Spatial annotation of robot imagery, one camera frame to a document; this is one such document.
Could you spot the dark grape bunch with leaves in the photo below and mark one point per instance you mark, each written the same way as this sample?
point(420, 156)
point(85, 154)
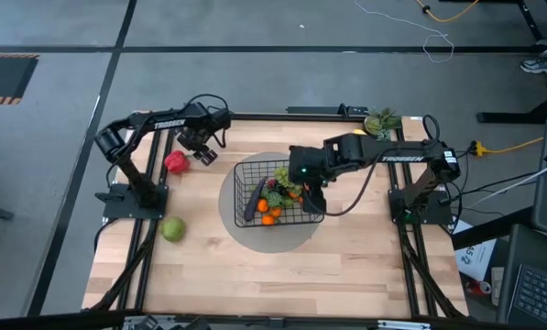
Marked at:
point(275, 199)

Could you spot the round grey mat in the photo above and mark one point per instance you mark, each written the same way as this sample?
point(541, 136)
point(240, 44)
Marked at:
point(264, 238)

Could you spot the silver metal bracket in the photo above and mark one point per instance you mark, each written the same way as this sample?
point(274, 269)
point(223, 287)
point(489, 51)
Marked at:
point(403, 325)

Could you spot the person's shoe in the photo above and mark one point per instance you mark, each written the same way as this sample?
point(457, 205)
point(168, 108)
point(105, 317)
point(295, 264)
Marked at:
point(541, 63)

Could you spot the mandarin bunch with leaves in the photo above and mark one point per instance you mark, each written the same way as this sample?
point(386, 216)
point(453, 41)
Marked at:
point(293, 195)
point(267, 220)

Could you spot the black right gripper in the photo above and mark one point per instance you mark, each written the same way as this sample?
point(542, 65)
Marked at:
point(312, 160)

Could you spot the black laptop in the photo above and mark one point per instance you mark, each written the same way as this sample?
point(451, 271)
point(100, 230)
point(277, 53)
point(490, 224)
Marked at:
point(536, 289)

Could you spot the black desk foot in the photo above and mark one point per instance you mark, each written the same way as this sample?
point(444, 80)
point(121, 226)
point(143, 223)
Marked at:
point(511, 117)

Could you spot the red drink can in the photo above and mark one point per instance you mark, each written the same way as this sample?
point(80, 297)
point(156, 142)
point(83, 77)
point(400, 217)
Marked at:
point(478, 288)

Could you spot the black aluminium frame rail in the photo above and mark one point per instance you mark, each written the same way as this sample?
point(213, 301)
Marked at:
point(145, 284)
point(264, 116)
point(405, 275)
point(128, 284)
point(424, 275)

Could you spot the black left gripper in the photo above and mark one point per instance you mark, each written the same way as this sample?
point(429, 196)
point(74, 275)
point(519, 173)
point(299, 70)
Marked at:
point(197, 139)

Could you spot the green grape bunch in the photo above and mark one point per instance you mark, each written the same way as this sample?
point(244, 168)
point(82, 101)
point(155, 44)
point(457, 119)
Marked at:
point(283, 176)

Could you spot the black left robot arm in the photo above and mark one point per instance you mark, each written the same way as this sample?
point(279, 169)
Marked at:
point(172, 123)

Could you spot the yellow pear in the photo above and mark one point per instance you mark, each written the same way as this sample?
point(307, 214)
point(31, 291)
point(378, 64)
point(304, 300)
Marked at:
point(359, 132)

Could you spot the potted succulent plant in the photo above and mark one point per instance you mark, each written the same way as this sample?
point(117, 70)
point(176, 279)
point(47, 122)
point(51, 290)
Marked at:
point(380, 123)

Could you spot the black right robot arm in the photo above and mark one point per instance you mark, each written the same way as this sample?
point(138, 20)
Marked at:
point(401, 153)

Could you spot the dark purple eggplant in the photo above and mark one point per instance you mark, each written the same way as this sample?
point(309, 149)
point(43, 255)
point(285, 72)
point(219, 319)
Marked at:
point(254, 201)

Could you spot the black frame beam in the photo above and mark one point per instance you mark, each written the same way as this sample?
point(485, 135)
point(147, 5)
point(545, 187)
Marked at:
point(71, 321)

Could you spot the black hazard striped floor mat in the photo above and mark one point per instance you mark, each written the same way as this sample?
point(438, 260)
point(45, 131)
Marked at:
point(5, 78)

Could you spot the black mounting bar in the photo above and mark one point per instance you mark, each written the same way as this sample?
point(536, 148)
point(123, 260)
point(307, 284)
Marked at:
point(319, 110)

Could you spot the red bell pepper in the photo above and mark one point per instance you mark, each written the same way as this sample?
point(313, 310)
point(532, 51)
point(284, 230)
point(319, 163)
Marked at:
point(177, 162)

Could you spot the white printed paper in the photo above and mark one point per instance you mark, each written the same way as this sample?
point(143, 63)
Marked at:
point(477, 256)

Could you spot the green pear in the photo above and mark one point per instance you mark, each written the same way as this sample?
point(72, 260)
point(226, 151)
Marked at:
point(172, 229)

